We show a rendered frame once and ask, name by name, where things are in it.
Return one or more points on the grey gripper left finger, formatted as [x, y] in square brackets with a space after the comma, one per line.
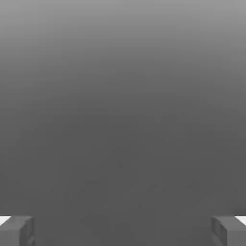
[13, 233]

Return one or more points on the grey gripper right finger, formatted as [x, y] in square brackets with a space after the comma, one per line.
[232, 233]

